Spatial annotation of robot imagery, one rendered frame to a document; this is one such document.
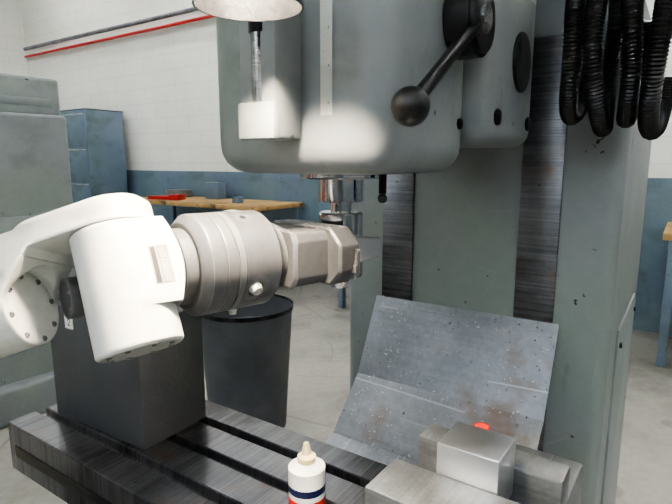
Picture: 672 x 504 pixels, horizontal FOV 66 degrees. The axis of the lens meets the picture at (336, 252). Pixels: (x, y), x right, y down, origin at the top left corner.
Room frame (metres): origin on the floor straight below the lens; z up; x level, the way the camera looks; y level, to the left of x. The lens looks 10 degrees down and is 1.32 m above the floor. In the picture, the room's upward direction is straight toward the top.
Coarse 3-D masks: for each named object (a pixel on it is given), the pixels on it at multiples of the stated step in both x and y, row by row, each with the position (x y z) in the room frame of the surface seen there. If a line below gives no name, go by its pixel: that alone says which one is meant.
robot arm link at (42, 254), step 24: (48, 216) 0.39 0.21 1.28; (72, 216) 0.38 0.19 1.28; (96, 216) 0.38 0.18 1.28; (120, 216) 0.39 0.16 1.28; (144, 216) 0.40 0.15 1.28; (0, 240) 0.38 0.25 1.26; (24, 240) 0.38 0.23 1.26; (48, 240) 0.38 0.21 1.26; (0, 264) 0.38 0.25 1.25; (24, 264) 0.39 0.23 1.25; (48, 264) 0.41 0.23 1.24; (72, 264) 0.44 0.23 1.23; (0, 288) 0.37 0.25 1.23; (24, 288) 0.40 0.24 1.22; (48, 288) 0.43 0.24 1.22; (0, 312) 0.37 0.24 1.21; (24, 312) 0.39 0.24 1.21; (48, 312) 0.41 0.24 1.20; (0, 336) 0.37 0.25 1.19; (24, 336) 0.38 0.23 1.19; (48, 336) 0.40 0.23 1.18
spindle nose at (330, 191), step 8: (320, 184) 0.54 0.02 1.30; (328, 184) 0.53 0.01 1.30; (336, 184) 0.53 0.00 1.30; (344, 184) 0.53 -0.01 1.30; (352, 184) 0.53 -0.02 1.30; (360, 184) 0.54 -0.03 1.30; (320, 192) 0.54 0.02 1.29; (328, 192) 0.53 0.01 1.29; (336, 192) 0.53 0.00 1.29; (344, 192) 0.53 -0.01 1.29; (352, 192) 0.53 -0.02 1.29; (360, 192) 0.54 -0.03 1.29; (320, 200) 0.54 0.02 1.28; (328, 200) 0.53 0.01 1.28; (336, 200) 0.53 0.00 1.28; (344, 200) 0.53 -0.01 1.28; (352, 200) 0.53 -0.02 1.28; (360, 200) 0.54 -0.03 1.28
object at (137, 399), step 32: (64, 320) 0.77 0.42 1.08; (192, 320) 0.77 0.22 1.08; (64, 352) 0.78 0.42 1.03; (160, 352) 0.71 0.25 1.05; (192, 352) 0.76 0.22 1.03; (64, 384) 0.78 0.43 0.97; (96, 384) 0.74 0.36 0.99; (128, 384) 0.69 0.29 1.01; (160, 384) 0.71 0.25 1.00; (192, 384) 0.76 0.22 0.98; (96, 416) 0.74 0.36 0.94; (128, 416) 0.70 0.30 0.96; (160, 416) 0.71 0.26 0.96; (192, 416) 0.76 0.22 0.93
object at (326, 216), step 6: (324, 210) 0.57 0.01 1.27; (354, 210) 0.57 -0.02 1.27; (324, 216) 0.54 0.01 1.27; (330, 216) 0.53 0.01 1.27; (336, 216) 0.53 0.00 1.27; (342, 216) 0.53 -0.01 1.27; (348, 216) 0.53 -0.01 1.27; (354, 216) 0.54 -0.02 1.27; (360, 216) 0.54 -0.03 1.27; (324, 222) 0.54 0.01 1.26; (330, 222) 0.53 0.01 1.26; (336, 222) 0.53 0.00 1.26; (342, 222) 0.53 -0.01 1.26; (348, 222) 0.53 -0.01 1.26; (354, 222) 0.54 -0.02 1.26
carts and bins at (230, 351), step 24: (240, 312) 2.70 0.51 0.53; (264, 312) 2.70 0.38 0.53; (288, 312) 2.40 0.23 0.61; (216, 336) 2.28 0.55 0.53; (240, 336) 2.26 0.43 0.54; (264, 336) 2.29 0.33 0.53; (288, 336) 2.43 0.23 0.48; (216, 360) 2.30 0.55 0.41; (240, 360) 2.27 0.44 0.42; (264, 360) 2.30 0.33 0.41; (288, 360) 2.45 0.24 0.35; (216, 384) 2.31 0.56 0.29; (240, 384) 2.27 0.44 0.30; (264, 384) 2.31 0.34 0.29; (240, 408) 2.28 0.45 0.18; (264, 408) 2.31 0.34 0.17
